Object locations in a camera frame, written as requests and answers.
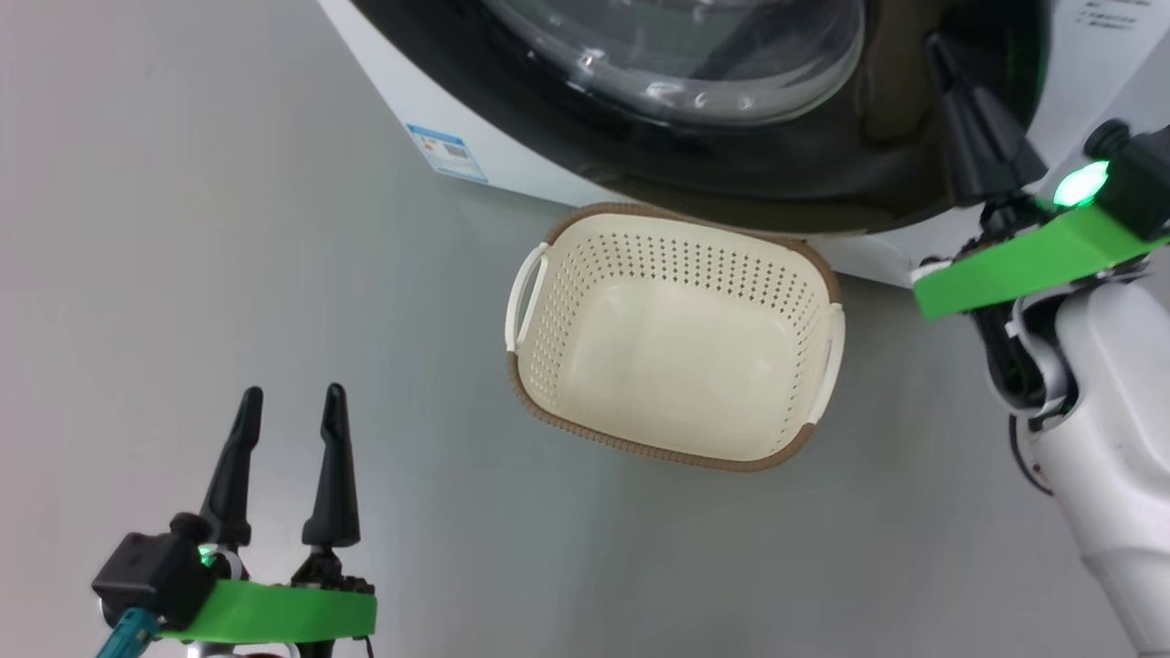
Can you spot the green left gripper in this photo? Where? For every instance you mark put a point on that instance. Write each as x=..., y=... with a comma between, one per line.
x=274, y=612

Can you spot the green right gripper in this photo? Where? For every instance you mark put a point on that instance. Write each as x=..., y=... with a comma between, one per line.
x=1015, y=265

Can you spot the dark round washing machine door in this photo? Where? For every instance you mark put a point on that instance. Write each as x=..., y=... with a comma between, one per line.
x=777, y=174

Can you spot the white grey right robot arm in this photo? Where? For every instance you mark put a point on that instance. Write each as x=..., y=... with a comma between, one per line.
x=1115, y=439

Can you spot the white washing machine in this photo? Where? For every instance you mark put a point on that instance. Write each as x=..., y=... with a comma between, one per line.
x=1097, y=73

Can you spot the cream perforated laundry basket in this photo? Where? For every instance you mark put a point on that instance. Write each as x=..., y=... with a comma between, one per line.
x=676, y=356

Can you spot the printed instruction text sticker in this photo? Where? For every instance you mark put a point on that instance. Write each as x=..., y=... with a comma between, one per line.
x=1111, y=14

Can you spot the blue energy label sticker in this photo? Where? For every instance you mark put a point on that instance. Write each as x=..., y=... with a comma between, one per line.
x=448, y=153

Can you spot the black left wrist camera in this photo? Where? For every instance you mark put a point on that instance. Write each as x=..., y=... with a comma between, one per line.
x=155, y=571

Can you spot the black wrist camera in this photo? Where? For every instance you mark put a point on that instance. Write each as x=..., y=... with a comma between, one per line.
x=1138, y=178
x=155, y=571

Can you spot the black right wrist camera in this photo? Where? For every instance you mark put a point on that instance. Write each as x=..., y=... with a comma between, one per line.
x=1138, y=178

